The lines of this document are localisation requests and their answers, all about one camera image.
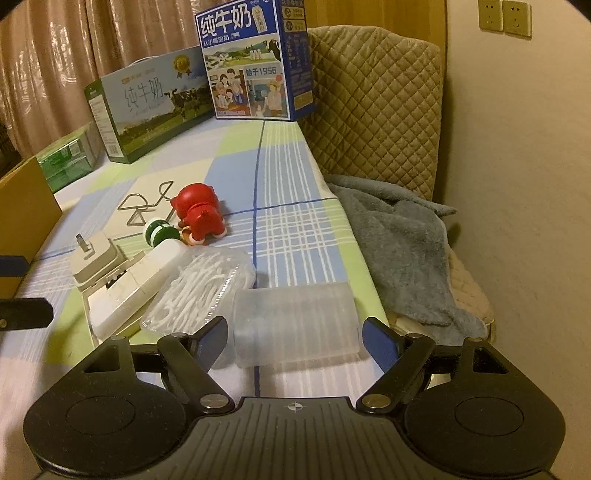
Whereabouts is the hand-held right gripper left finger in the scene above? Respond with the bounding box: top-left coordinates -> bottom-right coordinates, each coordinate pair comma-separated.
81,316 -> 235,414

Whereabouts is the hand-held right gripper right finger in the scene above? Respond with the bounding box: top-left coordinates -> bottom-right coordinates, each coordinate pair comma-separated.
355,317 -> 509,414

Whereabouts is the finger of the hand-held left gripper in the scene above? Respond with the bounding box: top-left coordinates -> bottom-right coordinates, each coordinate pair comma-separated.
0,298 -> 54,331
0,255 -> 31,279

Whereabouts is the white plug charger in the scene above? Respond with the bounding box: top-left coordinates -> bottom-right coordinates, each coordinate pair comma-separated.
70,233 -> 124,291

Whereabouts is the translucent plastic container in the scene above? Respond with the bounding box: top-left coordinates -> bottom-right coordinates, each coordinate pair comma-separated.
232,282 -> 361,368

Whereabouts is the red pig toy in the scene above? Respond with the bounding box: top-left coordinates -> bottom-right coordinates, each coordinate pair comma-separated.
170,183 -> 228,244

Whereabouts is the bag of white floss picks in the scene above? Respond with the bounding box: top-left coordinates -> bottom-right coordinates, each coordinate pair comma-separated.
140,249 -> 256,333

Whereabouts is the brown cardboard box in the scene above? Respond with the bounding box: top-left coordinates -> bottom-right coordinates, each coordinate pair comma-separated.
0,157 -> 63,298

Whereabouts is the grey fleece blanket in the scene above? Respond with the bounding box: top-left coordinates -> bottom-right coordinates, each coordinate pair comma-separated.
325,173 -> 488,342

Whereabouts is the green packet pack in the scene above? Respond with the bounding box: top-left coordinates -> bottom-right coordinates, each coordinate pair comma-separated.
36,124 -> 99,193

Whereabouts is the small green white bottle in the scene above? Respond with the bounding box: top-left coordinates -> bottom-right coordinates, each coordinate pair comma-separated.
142,218 -> 178,248

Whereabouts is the checked table cloth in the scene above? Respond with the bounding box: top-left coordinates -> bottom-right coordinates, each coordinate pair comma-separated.
0,117 -> 393,462

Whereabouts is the green milk carton box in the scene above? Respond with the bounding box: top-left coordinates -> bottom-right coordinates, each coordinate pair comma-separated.
84,45 -> 215,164

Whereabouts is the beige quilted chair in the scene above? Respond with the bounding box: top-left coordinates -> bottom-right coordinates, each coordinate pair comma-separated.
298,25 -> 444,204

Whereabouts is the beige curtain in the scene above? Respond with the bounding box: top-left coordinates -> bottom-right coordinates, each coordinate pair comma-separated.
0,0 -> 222,158

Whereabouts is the blue milk carton box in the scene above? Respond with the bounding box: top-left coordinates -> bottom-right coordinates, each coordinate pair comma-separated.
194,0 -> 317,121

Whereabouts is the metal wire puzzle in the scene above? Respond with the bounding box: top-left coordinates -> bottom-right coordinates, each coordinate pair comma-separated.
117,182 -> 181,228

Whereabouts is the wall socket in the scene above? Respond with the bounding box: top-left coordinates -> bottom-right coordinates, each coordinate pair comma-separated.
502,0 -> 533,38
478,0 -> 504,32

